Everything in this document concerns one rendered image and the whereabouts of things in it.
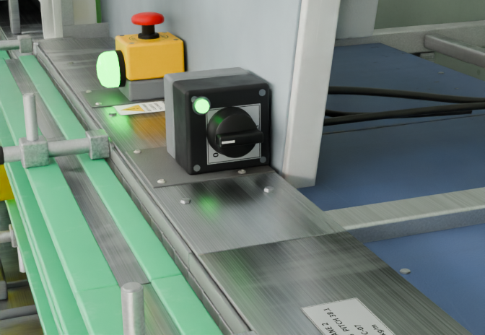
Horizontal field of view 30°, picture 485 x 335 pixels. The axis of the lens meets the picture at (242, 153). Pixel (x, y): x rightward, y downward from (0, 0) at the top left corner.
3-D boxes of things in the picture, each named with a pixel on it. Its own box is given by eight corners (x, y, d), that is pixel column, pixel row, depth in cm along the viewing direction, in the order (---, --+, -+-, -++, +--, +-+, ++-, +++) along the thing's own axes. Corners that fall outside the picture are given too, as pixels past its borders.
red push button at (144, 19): (128, 39, 111) (127, 11, 110) (160, 37, 113) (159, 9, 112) (136, 45, 108) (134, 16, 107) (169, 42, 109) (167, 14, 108)
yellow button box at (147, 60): (174, 84, 117) (118, 89, 114) (172, 27, 114) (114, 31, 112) (189, 97, 110) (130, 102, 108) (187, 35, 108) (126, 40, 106)
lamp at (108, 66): (119, 82, 113) (94, 84, 112) (117, 46, 111) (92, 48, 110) (127, 90, 109) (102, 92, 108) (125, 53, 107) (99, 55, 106)
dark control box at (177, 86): (246, 142, 92) (165, 151, 89) (245, 65, 89) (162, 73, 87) (276, 166, 84) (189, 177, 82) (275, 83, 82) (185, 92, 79)
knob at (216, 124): (253, 151, 83) (266, 162, 80) (206, 157, 82) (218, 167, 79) (252, 103, 82) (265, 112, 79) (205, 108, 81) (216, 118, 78)
